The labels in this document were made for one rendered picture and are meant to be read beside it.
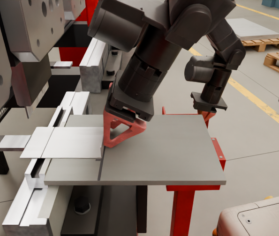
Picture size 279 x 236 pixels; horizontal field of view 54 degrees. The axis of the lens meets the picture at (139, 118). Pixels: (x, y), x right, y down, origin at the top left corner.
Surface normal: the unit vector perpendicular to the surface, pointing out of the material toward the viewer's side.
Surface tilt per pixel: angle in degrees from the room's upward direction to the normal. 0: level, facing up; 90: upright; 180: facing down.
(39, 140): 0
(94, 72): 90
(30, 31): 90
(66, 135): 0
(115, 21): 79
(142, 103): 27
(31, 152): 0
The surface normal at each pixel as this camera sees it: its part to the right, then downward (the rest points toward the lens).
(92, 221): 0.00, -0.84
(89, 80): 0.00, 0.54
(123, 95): 0.46, -0.75
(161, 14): 0.47, -0.51
